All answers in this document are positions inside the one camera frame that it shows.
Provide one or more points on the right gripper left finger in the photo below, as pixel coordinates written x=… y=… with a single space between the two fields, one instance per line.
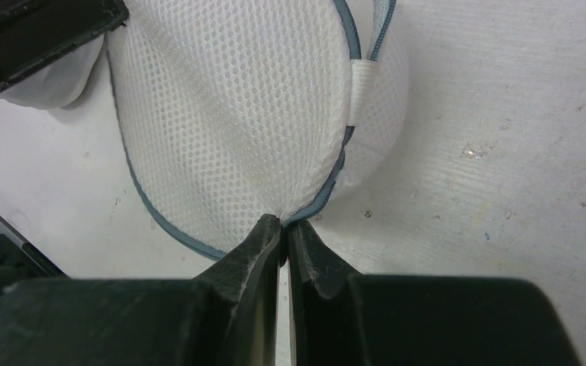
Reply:
x=226 y=315

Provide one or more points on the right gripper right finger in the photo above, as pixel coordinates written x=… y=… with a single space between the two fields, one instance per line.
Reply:
x=340 y=316

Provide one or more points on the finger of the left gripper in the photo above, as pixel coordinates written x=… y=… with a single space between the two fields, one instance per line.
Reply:
x=34 y=34

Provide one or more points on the blue-trimmed mesh laundry bag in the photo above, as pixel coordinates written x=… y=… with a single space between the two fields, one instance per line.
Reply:
x=229 y=110

